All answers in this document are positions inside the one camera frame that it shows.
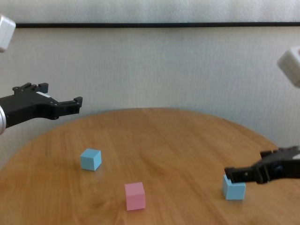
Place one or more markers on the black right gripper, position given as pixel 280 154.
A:
pixel 281 166

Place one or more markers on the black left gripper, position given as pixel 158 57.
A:
pixel 28 107

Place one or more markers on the pink cube block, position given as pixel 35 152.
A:
pixel 134 197

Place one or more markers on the blue cube block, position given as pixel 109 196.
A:
pixel 234 191
pixel 90 160

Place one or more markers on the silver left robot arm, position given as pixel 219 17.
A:
pixel 2 119

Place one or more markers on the black horizontal wall strip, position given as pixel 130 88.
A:
pixel 150 24

